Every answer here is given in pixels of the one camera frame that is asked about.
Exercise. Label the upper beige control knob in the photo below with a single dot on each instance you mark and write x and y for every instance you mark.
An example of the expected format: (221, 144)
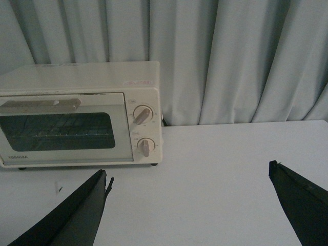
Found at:
(142, 114)

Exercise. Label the cream toaster oven body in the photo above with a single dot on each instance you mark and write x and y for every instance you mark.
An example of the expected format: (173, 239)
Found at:
(137, 81)

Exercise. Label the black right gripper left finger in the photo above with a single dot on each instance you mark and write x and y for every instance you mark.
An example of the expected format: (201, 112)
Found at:
(76, 220)

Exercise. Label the wire oven rack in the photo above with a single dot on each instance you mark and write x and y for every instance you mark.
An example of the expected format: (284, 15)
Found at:
(82, 124)

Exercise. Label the lower beige control knob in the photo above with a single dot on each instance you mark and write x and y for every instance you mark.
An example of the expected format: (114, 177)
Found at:
(146, 146)

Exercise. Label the glass oven door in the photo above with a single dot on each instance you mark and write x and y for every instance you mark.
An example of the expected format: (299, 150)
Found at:
(20, 151)

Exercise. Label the beige control knob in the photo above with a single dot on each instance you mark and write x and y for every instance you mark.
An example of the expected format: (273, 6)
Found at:
(146, 146)
(142, 114)

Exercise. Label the pale grey curtain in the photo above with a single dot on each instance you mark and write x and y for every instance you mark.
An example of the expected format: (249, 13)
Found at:
(221, 62)

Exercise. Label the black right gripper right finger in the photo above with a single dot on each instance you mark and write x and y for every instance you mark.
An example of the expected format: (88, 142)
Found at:
(303, 202)

